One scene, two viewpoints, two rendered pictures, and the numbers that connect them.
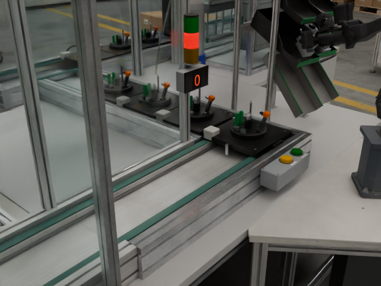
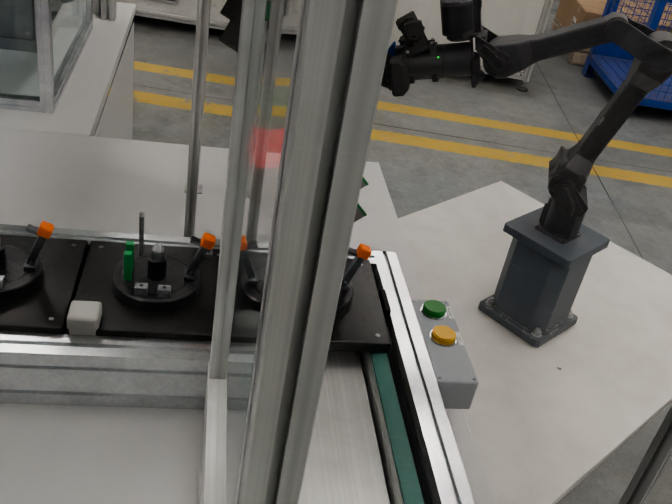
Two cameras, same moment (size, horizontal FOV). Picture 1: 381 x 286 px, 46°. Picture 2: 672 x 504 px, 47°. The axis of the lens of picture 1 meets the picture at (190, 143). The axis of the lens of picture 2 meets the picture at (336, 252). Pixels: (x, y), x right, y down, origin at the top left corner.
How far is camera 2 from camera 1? 1.08 m
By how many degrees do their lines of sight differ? 46
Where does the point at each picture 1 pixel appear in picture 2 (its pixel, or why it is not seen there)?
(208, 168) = (321, 419)
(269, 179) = (456, 393)
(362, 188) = (528, 330)
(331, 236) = (597, 453)
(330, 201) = (515, 377)
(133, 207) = not seen: outside the picture
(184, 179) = (318, 478)
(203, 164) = not seen: hidden behind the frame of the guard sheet
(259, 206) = not seen: hidden behind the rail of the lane
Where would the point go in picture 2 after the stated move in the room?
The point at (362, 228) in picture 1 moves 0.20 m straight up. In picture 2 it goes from (601, 410) to (644, 320)
